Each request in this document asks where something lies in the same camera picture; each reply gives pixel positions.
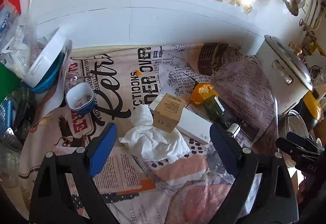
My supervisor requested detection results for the metal ladle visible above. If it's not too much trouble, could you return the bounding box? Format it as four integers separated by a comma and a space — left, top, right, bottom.
284, 0, 300, 17

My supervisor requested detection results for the clear plastic wrap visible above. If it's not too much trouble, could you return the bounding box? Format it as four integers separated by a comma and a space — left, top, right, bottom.
204, 148, 237, 185

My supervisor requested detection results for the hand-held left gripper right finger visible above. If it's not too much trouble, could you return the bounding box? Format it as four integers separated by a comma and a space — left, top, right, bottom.
207, 123, 299, 224

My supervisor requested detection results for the yellow black appliance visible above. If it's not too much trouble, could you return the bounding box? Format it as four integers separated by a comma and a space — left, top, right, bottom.
304, 93, 322, 123

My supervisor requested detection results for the blue white packet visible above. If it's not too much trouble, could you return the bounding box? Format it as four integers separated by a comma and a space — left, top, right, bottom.
0, 1, 21, 43

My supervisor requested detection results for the printed tablecloth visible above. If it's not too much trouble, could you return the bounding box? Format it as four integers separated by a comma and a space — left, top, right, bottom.
19, 43, 298, 224

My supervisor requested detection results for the green plastic board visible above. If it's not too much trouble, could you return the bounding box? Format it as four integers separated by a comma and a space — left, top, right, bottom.
0, 63, 21, 105

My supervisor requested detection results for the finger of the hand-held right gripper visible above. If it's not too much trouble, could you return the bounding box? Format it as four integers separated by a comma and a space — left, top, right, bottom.
276, 137, 322, 162
286, 132, 319, 149

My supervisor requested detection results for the dark green glass bottle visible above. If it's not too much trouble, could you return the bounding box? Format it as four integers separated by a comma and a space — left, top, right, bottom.
202, 96, 245, 138

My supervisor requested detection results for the brown cardboard box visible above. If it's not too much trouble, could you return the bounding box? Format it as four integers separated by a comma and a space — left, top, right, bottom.
152, 93, 186, 133

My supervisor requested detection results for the white square plastic cup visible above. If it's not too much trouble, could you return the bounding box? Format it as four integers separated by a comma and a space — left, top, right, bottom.
65, 83, 95, 115

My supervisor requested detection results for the long white box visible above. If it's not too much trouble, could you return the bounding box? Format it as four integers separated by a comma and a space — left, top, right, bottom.
176, 107, 212, 145

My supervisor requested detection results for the orange peel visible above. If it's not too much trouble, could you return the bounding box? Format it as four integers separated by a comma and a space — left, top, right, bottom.
190, 83, 219, 105

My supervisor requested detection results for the white paper packet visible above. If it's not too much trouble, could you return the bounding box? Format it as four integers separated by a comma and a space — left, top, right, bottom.
0, 35, 33, 77

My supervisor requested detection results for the person's right hand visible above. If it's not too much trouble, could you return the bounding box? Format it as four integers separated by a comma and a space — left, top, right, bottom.
297, 174, 326, 212

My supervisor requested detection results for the blue handled grater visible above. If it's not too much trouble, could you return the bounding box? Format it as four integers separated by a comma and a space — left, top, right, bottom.
0, 99, 24, 150

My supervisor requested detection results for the brass tap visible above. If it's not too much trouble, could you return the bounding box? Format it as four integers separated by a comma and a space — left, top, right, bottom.
299, 19, 319, 49

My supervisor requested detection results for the clear plastic jar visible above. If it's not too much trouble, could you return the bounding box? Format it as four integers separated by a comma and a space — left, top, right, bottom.
0, 148, 21, 189

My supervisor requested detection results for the blue plastic basket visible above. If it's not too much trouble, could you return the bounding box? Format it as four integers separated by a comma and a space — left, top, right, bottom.
32, 52, 67, 94

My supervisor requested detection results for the glass pot lid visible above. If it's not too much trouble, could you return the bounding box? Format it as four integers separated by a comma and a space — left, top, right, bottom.
279, 109, 310, 145

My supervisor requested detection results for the white plastic tray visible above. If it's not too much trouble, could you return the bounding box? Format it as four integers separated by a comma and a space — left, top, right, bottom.
24, 27, 73, 88

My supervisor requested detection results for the white rice cooker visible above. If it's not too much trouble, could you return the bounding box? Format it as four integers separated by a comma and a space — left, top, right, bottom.
255, 35, 314, 116

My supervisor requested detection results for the crumpled white tissue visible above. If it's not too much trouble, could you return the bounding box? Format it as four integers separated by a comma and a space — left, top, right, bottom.
118, 104, 191, 163

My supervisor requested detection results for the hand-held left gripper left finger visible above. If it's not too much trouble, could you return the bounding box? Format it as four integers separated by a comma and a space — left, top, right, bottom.
29, 122, 120, 224

